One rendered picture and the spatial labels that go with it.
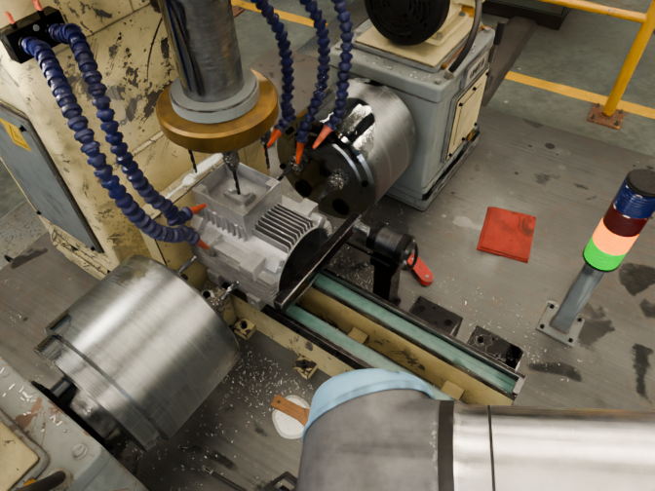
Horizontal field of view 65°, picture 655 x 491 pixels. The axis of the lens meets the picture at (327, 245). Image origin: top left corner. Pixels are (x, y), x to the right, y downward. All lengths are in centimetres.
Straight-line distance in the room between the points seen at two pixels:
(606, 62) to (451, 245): 265
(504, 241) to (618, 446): 99
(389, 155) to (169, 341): 56
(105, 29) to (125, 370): 50
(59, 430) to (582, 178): 133
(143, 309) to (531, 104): 276
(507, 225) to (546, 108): 194
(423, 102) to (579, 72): 253
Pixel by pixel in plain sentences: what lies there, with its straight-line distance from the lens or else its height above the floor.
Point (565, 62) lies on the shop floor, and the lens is 369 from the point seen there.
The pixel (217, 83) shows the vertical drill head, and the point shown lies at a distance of 75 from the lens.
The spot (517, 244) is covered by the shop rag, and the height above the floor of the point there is 81.
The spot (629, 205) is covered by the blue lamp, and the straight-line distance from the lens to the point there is 92.
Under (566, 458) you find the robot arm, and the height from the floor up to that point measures 146.
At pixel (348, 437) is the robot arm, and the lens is 35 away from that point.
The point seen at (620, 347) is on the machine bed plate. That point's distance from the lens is 124.
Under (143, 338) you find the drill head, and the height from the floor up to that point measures 115.
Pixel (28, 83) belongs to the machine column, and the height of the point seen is 138.
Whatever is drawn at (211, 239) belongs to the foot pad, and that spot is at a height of 107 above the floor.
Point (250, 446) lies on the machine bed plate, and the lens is 104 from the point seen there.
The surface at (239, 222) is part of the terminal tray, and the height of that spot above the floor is 112.
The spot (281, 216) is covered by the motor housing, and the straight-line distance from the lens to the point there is 91.
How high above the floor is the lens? 177
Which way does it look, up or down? 50 degrees down
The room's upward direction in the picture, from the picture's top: 2 degrees counter-clockwise
